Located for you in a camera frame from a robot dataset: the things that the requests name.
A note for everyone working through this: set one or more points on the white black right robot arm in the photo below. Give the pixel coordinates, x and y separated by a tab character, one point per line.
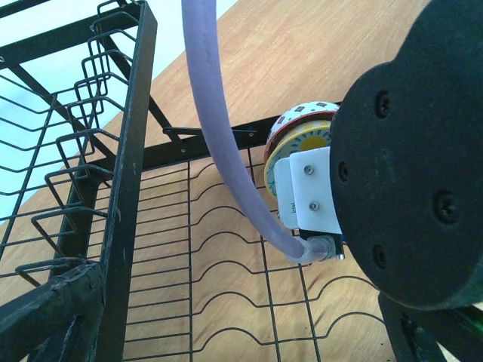
406	163

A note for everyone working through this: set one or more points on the red dot patterned bowl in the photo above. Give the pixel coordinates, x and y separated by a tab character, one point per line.
299	114

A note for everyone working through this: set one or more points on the yellow blue sun bowl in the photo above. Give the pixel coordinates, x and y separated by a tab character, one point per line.
307	136

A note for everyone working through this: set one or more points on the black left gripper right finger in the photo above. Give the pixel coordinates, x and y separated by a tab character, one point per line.
418	335

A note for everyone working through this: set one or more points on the black wire dish rack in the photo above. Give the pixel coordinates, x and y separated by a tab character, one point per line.
103	160

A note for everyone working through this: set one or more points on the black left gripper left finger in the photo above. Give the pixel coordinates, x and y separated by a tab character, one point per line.
60	318

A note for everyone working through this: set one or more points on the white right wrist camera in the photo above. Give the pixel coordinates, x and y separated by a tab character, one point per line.
306	204

